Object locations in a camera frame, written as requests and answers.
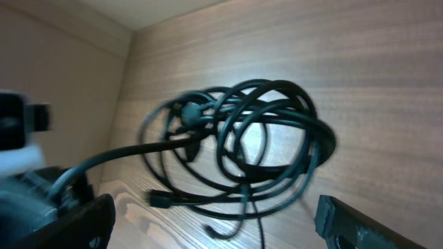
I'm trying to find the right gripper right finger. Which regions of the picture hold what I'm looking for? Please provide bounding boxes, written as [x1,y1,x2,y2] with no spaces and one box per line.
[314,195,424,249]

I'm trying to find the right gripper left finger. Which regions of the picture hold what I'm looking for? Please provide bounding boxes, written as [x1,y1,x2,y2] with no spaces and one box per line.
[5,194,116,249]

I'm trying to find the black cable gold plugs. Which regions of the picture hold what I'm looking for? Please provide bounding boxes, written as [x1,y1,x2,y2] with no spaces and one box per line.
[173,79,336,220]

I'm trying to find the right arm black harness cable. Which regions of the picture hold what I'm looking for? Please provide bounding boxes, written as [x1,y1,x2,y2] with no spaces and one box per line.
[48,136,208,201]

